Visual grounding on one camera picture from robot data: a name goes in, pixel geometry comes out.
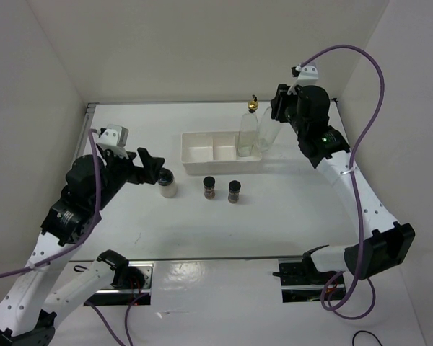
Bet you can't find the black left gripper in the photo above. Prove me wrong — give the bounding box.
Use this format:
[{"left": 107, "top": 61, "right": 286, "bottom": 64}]
[{"left": 92, "top": 146, "right": 165, "bottom": 210}]

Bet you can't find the white powder jar black lid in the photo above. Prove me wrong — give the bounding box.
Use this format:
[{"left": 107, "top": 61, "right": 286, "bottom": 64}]
[{"left": 157, "top": 168, "right": 178, "bottom": 198}]

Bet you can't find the glass oil bottle gold spout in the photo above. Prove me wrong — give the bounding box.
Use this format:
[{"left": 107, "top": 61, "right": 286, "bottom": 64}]
[{"left": 255, "top": 107, "right": 282, "bottom": 153}]

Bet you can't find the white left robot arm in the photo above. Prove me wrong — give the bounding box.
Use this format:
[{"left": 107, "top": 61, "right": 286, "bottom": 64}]
[{"left": 0, "top": 148, "right": 165, "bottom": 345}]

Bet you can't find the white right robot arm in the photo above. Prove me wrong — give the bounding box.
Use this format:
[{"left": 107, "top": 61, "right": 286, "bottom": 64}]
[{"left": 270, "top": 84, "right": 415, "bottom": 283}]

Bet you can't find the white three-compartment organizer tray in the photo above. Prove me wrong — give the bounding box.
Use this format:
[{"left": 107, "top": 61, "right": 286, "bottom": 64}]
[{"left": 181, "top": 131, "right": 262, "bottom": 176}]

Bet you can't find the spice jar black lid left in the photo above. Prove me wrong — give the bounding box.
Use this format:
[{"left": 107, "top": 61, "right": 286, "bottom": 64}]
[{"left": 203, "top": 176, "right": 216, "bottom": 200}]

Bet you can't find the spice jar black lid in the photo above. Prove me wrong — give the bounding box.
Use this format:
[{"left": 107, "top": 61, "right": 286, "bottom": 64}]
[
  {"left": 203, "top": 176, "right": 216, "bottom": 200},
  {"left": 228, "top": 180, "right": 241, "bottom": 203}
]

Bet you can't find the spice jar black lid right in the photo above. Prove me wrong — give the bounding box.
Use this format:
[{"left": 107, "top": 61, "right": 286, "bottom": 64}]
[{"left": 228, "top": 180, "right": 241, "bottom": 203}]

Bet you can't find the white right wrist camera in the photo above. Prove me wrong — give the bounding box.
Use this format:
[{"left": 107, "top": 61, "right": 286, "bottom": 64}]
[{"left": 292, "top": 63, "right": 319, "bottom": 86}]

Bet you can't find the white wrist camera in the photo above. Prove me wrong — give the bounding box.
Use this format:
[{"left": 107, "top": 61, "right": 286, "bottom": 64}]
[
  {"left": 292, "top": 63, "right": 319, "bottom": 86},
  {"left": 97, "top": 124, "right": 129, "bottom": 148}
]

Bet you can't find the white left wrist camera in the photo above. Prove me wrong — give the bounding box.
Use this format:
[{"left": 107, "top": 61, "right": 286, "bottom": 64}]
[{"left": 97, "top": 124, "right": 129, "bottom": 148}]

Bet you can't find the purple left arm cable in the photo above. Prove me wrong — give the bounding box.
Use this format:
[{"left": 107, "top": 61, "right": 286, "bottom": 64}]
[{"left": 0, "top": 128, "right": 134, "bottom": 346}]

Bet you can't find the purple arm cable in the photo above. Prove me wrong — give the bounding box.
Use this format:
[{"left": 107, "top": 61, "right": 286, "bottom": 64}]
[
  {"left": 0, "top": 128, "right": 134, "bottom": 346},
  {"left": 299, "top": 44, "right": 385, "bottom": 321}
]

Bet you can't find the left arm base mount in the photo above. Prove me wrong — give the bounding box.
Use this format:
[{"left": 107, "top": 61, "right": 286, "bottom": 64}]
[{"left": 73, "top": 261, "right": 153, "bottom": 306}]

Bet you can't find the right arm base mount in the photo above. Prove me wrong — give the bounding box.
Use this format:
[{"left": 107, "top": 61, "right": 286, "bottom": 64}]
[{"left": 272, "top": 246, "right": 336, "bottom": 303}]

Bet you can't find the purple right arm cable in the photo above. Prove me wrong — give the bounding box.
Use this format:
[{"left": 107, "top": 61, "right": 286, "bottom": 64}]
[{"left": 299, "top": 44, "right": 385, "bottom": 321}]

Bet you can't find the black cable on floor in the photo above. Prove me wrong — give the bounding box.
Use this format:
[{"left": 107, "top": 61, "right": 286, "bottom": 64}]
[{"left": 352, "top": 330, "right": 383, "bottom": 346}]

